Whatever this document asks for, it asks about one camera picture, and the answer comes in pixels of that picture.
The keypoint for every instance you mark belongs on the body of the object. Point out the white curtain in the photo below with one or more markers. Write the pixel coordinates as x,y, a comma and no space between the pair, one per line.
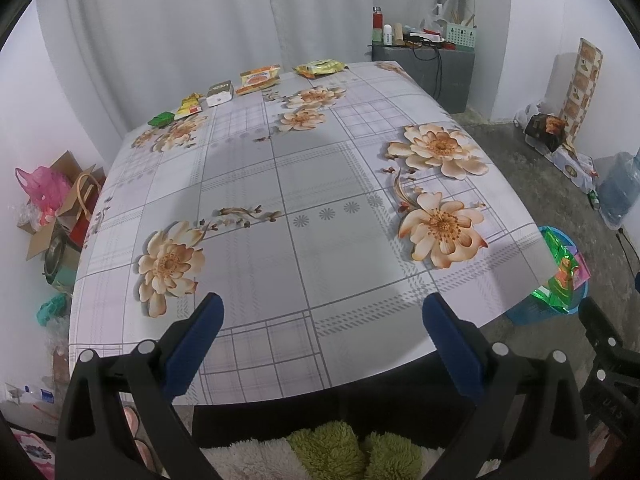
225,20

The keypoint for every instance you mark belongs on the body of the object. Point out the green plastic basket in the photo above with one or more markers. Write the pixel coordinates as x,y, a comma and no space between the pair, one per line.
460,36

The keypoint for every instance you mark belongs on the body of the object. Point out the green fluffy cushion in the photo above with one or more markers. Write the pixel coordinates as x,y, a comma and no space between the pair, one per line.
350,450

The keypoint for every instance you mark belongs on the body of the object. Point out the teal plastic object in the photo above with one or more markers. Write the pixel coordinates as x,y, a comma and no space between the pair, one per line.
52,307

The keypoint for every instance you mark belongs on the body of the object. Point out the small white roll-on bottle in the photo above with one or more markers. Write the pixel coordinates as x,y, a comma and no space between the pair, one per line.
388,34

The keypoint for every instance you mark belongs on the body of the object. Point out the crumpled white plastic bag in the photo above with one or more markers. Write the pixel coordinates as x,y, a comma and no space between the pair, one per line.
527,115

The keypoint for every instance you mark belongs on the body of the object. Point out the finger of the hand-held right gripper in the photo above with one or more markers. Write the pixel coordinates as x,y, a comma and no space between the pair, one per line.
602,327

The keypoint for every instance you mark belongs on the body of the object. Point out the white power strip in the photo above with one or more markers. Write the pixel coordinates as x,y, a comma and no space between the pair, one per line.
425,38

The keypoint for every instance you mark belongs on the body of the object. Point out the pink slipper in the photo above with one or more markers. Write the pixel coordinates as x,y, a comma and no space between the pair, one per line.
132,420
145,455

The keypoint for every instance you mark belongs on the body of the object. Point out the small white box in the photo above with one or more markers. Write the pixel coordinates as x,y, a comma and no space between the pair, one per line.
220,92

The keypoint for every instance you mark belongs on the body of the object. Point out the yellow green snack packet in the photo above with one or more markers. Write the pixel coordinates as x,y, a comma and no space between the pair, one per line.
320,67

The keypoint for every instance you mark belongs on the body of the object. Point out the green foil wrapper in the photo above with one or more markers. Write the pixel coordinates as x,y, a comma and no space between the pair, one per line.
557,265

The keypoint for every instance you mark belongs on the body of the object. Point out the floral tablecloth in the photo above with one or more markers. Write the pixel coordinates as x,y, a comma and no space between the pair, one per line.
300,210

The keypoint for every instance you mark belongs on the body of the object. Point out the brown paper bag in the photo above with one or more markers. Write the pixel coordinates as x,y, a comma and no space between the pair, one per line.
85,195

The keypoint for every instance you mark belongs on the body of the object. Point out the blue water jug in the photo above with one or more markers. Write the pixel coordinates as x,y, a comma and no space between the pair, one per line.
620,190

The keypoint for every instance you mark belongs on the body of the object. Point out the orange snack packet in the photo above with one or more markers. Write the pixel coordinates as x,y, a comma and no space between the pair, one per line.
257,80

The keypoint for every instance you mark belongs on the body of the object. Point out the round metal tin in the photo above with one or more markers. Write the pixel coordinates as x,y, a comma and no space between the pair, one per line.
60,260

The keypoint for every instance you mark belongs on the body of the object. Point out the cardboard box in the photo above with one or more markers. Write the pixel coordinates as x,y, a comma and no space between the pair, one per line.
45,230

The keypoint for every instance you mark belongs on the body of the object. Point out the green can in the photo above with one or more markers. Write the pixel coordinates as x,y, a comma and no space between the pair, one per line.
594,200

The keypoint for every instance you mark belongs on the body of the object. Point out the yellow red packet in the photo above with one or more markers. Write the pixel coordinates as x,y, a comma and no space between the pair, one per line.
190,106

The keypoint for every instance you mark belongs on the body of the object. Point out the white fluffy cushion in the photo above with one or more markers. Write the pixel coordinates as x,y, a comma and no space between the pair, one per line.
250,460

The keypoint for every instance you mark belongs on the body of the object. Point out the clear water bottle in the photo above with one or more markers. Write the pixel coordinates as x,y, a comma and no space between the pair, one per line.
35,394

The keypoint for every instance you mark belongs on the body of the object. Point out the wooden block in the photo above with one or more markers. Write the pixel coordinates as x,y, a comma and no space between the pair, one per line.
398,34

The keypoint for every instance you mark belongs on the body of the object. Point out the magenta purple packet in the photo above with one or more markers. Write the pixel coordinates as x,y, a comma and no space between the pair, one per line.
581,269

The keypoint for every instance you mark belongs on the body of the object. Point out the pink plastic bag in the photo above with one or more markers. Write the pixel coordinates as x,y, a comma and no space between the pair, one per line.
42,190

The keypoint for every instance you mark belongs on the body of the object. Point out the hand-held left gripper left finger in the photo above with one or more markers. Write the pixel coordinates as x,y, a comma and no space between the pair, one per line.
195,345

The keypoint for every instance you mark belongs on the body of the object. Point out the blue mesh wastebasket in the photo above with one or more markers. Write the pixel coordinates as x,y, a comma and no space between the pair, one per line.
530,312

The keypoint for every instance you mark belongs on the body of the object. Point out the pink printed bag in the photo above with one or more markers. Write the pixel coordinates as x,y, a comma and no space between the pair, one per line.
30,452

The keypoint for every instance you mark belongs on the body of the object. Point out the grey cabinet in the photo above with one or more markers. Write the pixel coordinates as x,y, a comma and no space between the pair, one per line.
457,80

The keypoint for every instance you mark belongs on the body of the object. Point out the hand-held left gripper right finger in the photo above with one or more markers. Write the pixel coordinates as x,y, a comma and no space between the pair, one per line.
452,347

